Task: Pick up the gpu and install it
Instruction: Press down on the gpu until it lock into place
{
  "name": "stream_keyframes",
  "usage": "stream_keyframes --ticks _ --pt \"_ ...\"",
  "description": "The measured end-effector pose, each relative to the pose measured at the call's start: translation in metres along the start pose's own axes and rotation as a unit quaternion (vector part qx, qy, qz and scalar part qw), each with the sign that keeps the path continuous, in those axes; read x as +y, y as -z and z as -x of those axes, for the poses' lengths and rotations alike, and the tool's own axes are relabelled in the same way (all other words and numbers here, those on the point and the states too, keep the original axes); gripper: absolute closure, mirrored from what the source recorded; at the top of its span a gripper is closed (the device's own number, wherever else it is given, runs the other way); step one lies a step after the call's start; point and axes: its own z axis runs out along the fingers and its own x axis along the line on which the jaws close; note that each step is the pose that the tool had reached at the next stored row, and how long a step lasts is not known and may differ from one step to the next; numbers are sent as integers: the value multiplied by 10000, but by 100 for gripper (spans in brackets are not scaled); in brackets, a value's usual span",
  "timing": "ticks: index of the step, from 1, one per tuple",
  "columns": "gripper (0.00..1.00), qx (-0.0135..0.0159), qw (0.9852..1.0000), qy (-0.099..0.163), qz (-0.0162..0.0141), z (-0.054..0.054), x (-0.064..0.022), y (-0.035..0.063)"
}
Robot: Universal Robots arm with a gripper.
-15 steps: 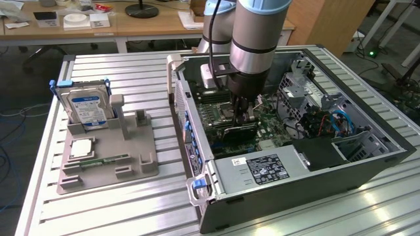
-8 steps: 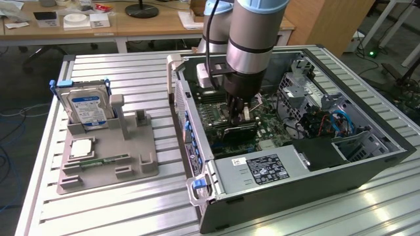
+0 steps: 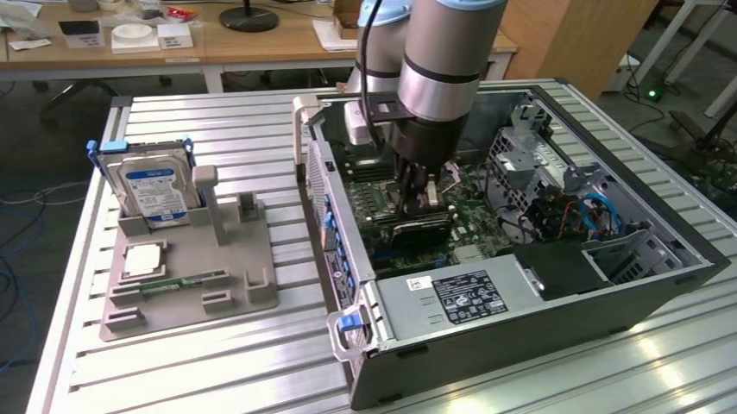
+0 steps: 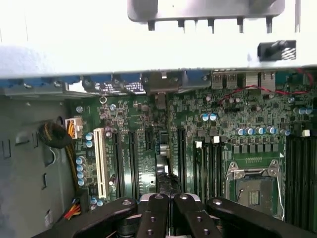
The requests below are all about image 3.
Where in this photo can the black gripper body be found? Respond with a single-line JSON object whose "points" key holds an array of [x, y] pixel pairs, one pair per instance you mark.
{"points": [[428, 140]]}

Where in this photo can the black round lamp base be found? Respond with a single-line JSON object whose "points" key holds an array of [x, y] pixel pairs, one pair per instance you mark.
{"points": [[248, 19]]}

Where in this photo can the white paper stack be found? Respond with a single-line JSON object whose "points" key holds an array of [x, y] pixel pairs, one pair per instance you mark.
{"points": [[333, 36]]}

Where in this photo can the white paper card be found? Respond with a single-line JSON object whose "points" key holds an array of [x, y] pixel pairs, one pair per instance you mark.
{"points": [[28, 44]]}

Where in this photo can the wooden cabinet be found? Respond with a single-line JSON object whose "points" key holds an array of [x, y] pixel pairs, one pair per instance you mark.
{"points": [[575, 43]]}

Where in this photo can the open black PC case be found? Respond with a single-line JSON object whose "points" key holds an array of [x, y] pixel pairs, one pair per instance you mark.
{"points": [[518, 345]]}

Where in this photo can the hard disk with blue label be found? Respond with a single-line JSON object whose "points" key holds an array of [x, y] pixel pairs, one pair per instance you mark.
{"points": [[155, 190]]}

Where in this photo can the brown cardboard box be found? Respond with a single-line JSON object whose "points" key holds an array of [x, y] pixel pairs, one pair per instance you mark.
{"points": [[346, 17]]}

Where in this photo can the grey plastic parts rack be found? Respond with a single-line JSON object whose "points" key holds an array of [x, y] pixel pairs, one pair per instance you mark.
{"points": [[184, 302]]}

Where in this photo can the green motherboard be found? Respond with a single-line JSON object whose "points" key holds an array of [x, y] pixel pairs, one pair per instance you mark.
{"points": [[478, 224]]}

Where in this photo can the white box with round hollow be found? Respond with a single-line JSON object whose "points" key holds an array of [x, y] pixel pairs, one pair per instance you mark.
{"points": [[135, 39]]}

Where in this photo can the grey power supply unit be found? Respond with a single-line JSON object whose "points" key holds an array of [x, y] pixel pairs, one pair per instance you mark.
{"points": [[414, 310]]}

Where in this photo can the black floor stand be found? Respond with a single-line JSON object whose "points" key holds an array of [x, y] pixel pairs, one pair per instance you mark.
{"points": [[685, 123]]}

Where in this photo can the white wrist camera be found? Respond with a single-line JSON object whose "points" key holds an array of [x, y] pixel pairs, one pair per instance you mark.
{"points": [[359, 125]]}

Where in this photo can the white box with black top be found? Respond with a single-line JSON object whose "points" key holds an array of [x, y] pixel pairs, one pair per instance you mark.
{"points": [[82, 34]]}

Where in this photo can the wooden desk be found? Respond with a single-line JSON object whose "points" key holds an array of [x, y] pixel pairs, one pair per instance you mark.
{"points": [[259, 43]]}

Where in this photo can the metal socket cover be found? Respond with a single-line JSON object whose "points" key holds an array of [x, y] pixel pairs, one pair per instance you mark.
{"points": [[452, 174]]}

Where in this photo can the red packet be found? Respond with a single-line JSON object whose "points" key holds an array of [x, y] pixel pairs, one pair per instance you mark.
{"points": [[179, 14]]}

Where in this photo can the green RAM stick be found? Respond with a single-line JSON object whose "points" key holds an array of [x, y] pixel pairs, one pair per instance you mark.
{"points": [[172, 284]]}

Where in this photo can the blue case latch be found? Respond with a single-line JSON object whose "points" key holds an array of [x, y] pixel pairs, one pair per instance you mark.
{"points": [[347, 323]]}

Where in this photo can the device with green light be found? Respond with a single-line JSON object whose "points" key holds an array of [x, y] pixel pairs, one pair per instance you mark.
{"points": [[651, 93]]}

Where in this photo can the graphics card with metal bracket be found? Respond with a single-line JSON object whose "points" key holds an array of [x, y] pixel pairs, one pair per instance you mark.
{"points": [[420, 230]]}

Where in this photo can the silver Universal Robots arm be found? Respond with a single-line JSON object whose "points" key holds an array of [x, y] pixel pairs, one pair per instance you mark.
{"points": [[443, 64]]}

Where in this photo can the metal disk bay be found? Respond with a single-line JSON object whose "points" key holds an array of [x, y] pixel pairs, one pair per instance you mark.
{"points": [[633, 241]]}

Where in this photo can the metal drive cage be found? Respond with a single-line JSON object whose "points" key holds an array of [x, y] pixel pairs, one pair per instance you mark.
{"points": [[518, 164]]}

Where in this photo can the small white labelled box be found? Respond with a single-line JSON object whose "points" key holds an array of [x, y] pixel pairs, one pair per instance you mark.
{"points": [[173, 36]]}

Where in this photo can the CPU socket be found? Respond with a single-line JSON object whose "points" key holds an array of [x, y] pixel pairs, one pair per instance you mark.
{"points": [[391, 198]]}

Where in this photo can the silver CPU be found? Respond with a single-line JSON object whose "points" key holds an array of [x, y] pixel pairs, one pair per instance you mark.
{"points": [[141, 261]]}

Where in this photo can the silver chipset heat sink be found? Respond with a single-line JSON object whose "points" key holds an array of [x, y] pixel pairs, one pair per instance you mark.
{"points": [[470, 253]]}

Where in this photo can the white table frame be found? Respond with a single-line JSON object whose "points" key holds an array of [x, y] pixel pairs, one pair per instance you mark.
{"points": [[663, 43]]}

